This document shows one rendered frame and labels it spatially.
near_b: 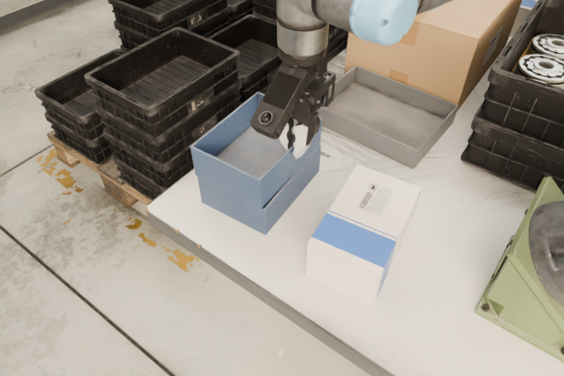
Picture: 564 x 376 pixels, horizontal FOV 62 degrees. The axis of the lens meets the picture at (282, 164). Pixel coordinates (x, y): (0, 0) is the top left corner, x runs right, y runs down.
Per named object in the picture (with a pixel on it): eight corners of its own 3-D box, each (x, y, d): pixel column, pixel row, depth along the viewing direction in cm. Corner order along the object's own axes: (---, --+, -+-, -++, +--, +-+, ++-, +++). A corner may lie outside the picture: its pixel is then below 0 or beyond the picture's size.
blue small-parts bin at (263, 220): (265, 236, 84) (264, 210, 80) (201, 202, 90) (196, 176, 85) (319, 170, 97) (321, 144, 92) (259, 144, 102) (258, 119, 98)
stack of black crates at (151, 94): (174, 216, 160) (148, 111, 129) (117, 180, 173) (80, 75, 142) (248, 154, 183) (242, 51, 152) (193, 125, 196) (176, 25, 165)
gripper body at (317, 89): (335, 104, 79) (341, 39, 71) (308, 131, 74) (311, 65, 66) (296, 90, 82) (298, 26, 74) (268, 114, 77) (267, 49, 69)
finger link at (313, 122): (319, 144, 78) (321, 101, 72) (314, 149, 77) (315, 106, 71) (295, 134, 80) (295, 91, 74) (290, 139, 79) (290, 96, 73)
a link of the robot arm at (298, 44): (311, 37, 63) (262, 21, 66) (310, 66, 66) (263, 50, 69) (339, 16, 67) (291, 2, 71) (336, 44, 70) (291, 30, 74)
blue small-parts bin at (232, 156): (260, 209, 80) (259, 180, 75) (194, 174, 86) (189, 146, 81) (321, 145, 92) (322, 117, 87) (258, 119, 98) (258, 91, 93)
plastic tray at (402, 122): (453, 122, 108) (459, 105, 105) (413, 169, 97) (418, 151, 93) (354, 81, 120) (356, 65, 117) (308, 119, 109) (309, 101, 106)
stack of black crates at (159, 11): (176, 116, 201) (157, 17, 170) (130, 92, 214) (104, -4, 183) (237, 75, 224) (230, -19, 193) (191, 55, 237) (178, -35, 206)
